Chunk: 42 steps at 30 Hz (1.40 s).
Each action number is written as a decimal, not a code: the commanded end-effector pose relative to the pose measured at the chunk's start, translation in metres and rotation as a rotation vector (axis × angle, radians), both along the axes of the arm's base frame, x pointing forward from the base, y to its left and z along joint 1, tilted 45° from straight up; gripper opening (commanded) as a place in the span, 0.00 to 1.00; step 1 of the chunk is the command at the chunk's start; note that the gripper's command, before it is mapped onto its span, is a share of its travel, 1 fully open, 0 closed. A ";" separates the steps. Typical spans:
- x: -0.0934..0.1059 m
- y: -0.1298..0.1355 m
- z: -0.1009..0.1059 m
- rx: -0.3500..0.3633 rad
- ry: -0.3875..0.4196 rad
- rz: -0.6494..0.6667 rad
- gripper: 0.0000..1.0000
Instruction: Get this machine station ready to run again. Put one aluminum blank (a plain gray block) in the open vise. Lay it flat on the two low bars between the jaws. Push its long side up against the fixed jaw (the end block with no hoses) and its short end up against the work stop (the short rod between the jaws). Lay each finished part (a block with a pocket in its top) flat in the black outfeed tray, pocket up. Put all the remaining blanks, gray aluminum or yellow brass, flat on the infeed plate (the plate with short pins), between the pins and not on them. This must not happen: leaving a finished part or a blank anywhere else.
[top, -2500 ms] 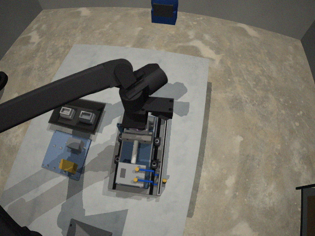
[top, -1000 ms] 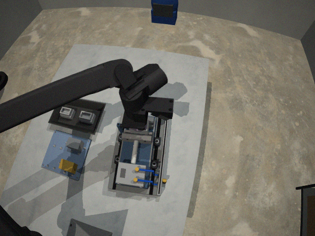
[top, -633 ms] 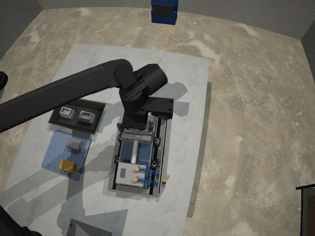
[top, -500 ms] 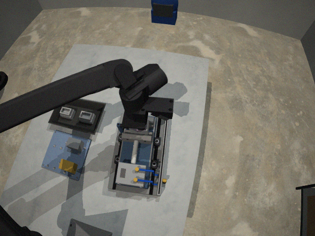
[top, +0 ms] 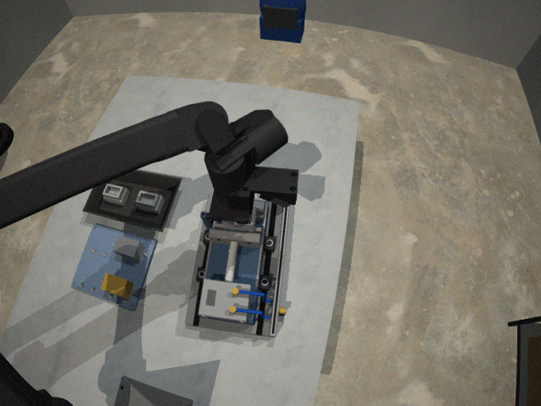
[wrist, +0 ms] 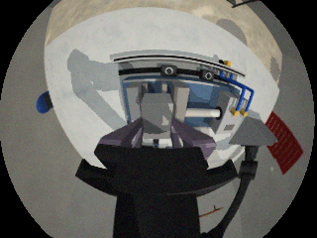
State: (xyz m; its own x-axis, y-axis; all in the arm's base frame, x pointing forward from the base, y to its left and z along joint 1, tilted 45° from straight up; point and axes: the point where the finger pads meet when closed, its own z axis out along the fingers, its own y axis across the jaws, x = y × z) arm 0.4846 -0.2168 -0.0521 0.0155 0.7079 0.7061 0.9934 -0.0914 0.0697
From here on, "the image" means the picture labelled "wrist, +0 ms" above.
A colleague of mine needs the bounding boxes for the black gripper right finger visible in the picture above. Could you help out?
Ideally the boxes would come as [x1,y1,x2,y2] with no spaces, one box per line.
[170,116,217,161]

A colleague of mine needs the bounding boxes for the grey flat bar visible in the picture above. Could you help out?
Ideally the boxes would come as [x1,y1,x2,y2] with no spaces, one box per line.
[143,81,149,94]
[161,81,167,93]

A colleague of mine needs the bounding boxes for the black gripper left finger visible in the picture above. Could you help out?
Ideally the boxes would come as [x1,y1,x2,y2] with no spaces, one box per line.
[97,116,144,148]

